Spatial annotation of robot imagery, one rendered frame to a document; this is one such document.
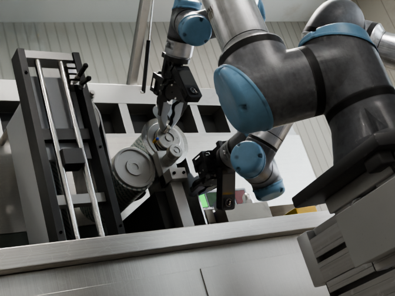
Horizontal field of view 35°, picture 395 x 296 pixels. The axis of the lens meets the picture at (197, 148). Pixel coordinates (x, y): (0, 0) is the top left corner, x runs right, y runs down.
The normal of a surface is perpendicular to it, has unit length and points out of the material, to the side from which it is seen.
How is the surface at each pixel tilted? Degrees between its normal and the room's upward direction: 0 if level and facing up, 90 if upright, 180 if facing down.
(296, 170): 90
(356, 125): 72
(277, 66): 81
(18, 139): 90
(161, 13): 180
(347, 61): 95
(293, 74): 100
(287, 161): 90
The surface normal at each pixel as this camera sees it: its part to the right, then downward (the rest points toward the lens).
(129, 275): 0.51, -0.46
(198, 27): 0.22, 0.37
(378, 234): -0.88, 0.10
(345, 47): -0.07, -0.41
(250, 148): -0.33, -0.26
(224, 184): 0.55, 0.04
